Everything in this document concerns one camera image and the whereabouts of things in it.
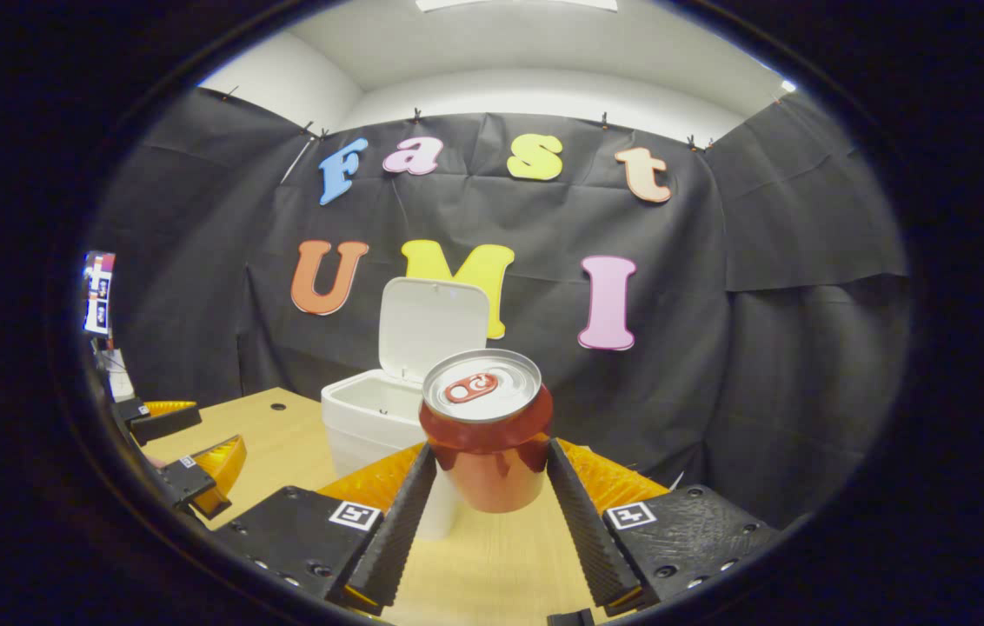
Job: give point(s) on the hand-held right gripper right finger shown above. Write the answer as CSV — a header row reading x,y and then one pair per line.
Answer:
x,y
588,539

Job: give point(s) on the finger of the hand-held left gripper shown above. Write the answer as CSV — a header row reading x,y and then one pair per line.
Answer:
x,y
196,478
163,422

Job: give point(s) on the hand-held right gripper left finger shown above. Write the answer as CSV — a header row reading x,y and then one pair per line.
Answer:
x,y
401,539

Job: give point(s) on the red pop can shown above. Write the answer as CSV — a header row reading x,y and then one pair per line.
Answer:
x,y
488,452

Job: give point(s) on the white desktop garbage bin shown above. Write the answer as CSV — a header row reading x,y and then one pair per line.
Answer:
x,y
370,417

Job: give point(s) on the white side table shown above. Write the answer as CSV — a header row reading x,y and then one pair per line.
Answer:
x,y
116,374

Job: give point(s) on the computer monitor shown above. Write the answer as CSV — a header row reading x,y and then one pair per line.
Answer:
x,y
98,296

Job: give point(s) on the ceiling light panel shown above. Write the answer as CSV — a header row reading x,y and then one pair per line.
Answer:
x,y
509,4

